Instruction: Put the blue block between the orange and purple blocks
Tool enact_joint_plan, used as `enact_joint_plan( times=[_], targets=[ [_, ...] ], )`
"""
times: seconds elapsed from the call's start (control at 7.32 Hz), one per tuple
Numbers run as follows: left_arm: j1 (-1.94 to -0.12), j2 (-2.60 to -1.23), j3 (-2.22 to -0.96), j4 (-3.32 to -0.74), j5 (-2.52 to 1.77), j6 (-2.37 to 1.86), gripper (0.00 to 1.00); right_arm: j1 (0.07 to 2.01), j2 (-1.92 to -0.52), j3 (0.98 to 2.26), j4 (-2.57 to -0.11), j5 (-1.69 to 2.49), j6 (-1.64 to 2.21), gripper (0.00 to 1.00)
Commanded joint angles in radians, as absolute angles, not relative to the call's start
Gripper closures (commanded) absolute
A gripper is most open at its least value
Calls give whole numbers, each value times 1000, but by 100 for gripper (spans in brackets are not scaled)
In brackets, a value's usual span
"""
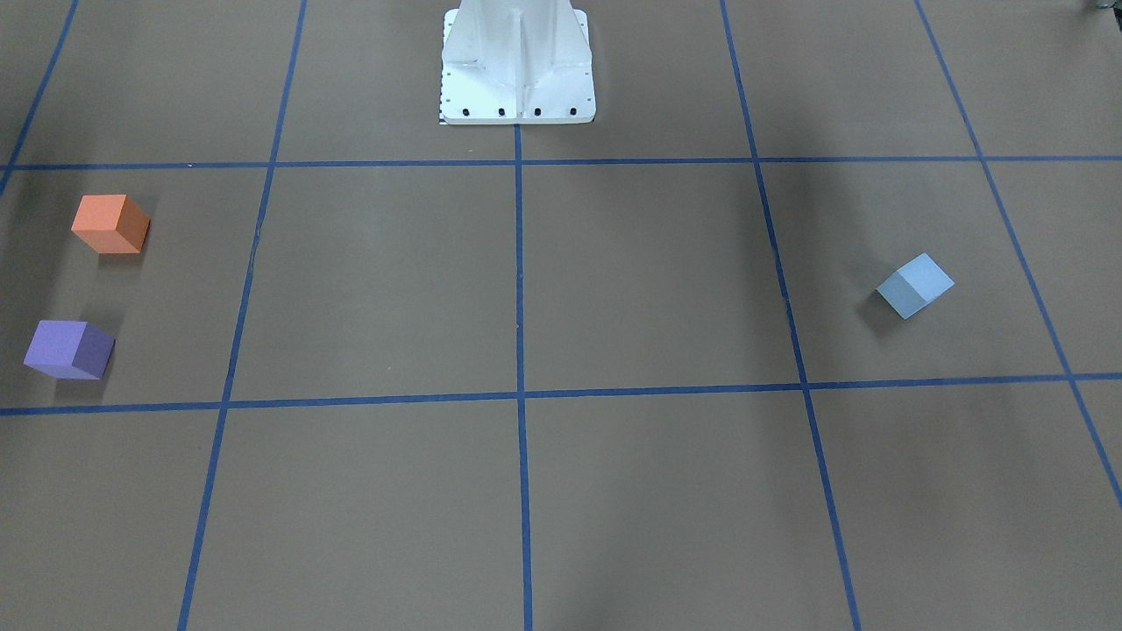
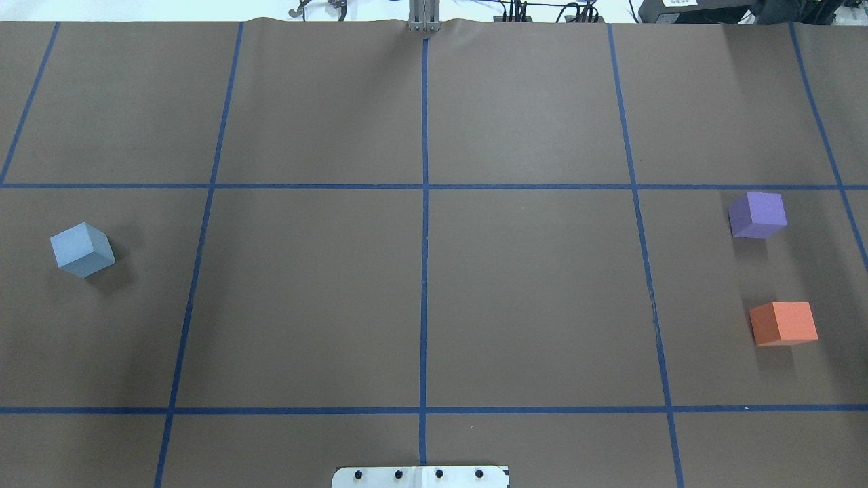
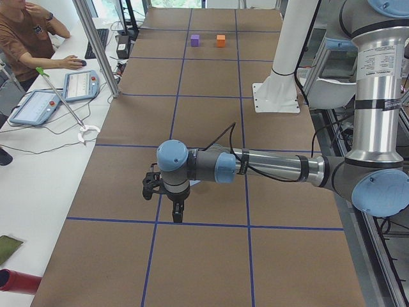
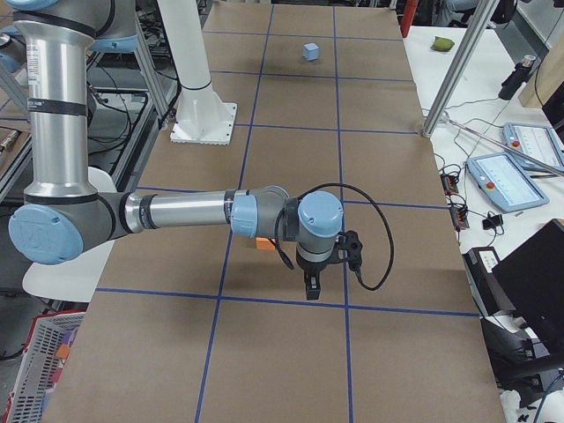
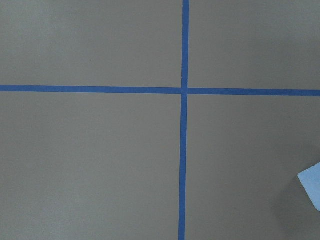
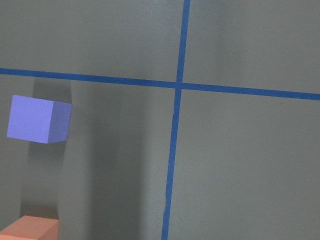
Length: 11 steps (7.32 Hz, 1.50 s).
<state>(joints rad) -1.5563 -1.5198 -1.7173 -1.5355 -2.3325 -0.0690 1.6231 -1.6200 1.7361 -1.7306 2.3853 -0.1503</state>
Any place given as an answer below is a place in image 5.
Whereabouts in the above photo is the light blue foam block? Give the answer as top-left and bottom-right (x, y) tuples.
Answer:
(297, 163), (320, 211)

